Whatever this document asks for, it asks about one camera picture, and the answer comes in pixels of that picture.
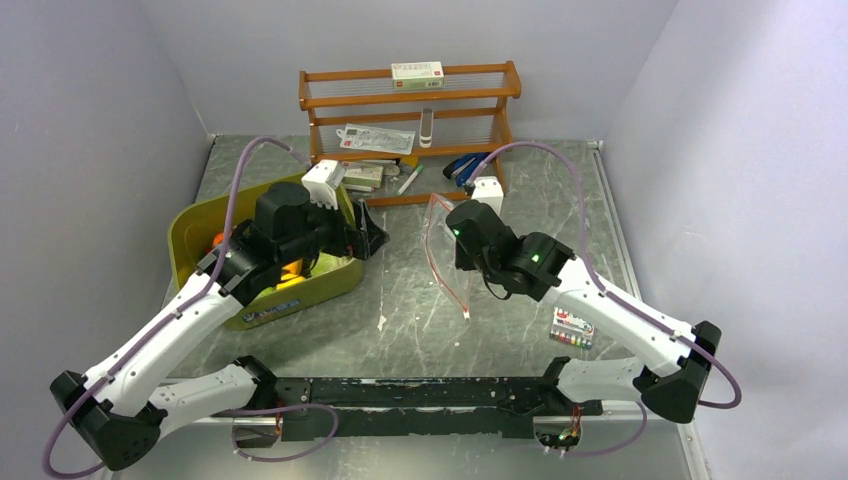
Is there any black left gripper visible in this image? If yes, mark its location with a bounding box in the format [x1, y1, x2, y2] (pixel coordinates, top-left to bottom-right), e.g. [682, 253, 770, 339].
[278, 190, 387, 264]

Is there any clear zip top bag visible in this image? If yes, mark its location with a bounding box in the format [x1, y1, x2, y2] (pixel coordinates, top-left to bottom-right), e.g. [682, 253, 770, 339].
[423, 193, 472, 323]

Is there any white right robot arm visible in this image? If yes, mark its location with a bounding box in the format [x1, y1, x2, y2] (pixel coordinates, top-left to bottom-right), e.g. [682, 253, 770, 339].
[446, 200, 722, 424]

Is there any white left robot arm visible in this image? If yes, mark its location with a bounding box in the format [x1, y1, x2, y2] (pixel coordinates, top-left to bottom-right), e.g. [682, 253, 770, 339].
[50, 182, 389, 471]

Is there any yellow lemon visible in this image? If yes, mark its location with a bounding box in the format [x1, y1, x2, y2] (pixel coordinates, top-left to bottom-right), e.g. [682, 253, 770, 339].
[276, 261, 306, 290]

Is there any blue stapler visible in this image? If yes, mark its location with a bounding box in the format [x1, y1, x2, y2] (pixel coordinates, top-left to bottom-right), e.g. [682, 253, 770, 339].
[442, 152, 489, 187]

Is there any white green box lower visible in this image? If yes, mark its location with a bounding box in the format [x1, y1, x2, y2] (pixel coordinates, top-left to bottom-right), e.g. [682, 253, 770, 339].
[342, 162, 384, 188]

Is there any green white marker pen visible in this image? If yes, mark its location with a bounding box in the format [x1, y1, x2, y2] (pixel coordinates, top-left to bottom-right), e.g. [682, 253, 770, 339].
[396, 164, 423, 196]

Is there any olive green plastic bin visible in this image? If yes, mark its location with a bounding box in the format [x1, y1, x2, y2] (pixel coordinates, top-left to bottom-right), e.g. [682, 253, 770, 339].
[168, 194, 364, 331]

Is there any white flat packet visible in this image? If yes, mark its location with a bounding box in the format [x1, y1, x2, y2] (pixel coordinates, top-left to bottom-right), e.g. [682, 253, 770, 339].
[335, 123, 416, 156]

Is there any colourful marker set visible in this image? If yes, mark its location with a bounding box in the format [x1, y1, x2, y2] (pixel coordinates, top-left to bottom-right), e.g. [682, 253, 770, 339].
[549, 308, 595, 350]

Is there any orange wooden shelf rack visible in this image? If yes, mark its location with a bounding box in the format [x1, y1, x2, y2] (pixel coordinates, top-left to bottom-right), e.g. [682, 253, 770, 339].
[298, 60, 522, 165]

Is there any white grey small device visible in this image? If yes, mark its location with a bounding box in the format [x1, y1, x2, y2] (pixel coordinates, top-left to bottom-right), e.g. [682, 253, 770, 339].
[419, 107, 434, 148]

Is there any white green box on shelf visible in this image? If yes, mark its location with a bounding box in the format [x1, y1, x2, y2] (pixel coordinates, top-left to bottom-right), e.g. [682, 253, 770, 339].
[390, 61, 445, 91]

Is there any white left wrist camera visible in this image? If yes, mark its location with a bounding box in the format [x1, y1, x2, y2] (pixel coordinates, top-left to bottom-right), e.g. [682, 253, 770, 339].
[300, 159, 345, 210]

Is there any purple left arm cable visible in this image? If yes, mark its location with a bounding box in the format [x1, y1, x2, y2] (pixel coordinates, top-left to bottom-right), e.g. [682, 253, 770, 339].
[41, 136, 313, 480]

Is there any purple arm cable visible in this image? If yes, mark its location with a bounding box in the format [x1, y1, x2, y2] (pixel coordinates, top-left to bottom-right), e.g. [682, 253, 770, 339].
[41, 136, 313, 480]
[466, 140, 743, 410]

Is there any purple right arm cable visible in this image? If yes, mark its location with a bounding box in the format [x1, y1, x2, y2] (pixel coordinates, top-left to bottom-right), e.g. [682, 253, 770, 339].
[466, 140, 743, 410]

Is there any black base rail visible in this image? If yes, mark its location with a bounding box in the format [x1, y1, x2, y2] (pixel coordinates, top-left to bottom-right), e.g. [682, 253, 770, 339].
[236, 377, 603, 441]

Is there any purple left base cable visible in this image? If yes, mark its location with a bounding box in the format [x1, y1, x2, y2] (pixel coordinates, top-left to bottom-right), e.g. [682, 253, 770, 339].
[230, 400, 344, 464]

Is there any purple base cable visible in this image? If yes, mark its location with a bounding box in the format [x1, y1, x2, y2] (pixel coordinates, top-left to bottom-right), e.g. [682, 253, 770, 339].
[539, 392, 649, 460]
[230, 400, 344, 464]

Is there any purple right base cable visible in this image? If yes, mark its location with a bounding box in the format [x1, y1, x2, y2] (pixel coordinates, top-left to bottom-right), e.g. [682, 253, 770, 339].
[539, 392, 649, 460]

